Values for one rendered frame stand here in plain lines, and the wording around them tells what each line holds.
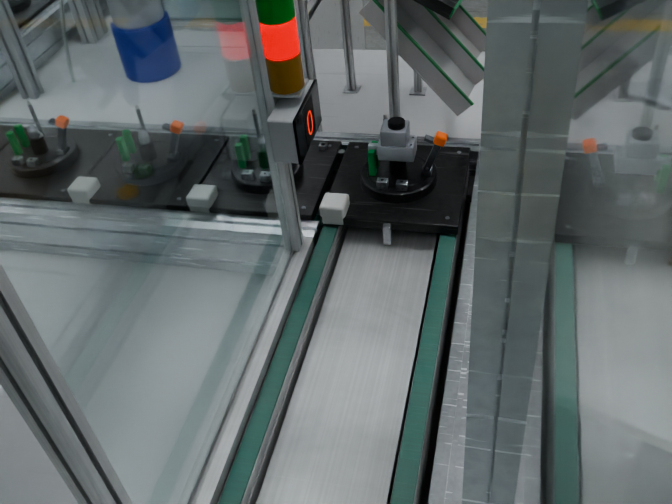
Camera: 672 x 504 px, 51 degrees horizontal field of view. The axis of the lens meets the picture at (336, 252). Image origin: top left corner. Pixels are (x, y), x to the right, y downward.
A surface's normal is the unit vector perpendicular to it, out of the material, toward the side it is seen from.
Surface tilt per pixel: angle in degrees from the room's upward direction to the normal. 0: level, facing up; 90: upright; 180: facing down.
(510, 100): 90
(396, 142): 90
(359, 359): 0
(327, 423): 0
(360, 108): 0
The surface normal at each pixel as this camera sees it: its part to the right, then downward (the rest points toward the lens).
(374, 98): -0.09, -0.75
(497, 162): -0.22, 0.66
